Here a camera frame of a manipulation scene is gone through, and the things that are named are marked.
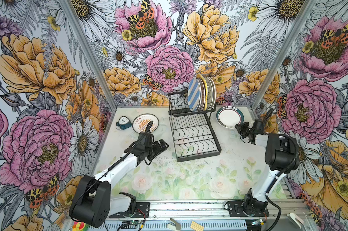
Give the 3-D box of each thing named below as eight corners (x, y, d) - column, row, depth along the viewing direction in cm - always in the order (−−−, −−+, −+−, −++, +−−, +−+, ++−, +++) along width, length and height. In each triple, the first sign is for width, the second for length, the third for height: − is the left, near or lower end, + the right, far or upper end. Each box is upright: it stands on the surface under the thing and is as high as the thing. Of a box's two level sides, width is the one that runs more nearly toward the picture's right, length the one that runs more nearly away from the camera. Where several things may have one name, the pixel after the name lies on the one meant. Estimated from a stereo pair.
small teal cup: (115, 124, 110) (114, 121, 108) (125, 117, 115) (124, 114, 112) (124, 131, 106) (122, 129, 103) (133, 124, 110) (132, 121, 108)
